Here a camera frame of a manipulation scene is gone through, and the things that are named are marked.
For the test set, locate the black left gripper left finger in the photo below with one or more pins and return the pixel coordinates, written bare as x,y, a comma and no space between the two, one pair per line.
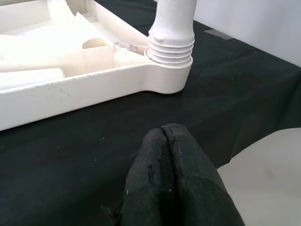
150,188

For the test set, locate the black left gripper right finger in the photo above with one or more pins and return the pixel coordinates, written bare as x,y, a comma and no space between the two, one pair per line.
197,193

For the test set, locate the grey tape strip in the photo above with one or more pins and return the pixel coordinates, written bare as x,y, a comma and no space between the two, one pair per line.
217,34

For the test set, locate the black tablecloth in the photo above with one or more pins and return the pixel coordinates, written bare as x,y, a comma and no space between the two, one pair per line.
70,164

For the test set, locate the white plastic table leg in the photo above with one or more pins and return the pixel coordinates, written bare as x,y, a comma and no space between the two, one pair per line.
174,21
35,75

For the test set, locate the white plastic table top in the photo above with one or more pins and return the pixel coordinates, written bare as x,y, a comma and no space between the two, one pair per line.
70,94

